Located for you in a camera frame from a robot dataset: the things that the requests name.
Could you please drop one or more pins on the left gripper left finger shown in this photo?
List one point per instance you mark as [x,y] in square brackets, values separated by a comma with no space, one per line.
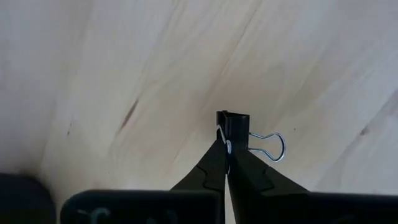
[211,168]

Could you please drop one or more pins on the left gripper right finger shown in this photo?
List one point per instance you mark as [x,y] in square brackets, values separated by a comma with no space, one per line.
[252,177]

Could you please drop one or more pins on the black binder clip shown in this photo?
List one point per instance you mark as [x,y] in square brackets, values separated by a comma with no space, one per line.
[237,127]

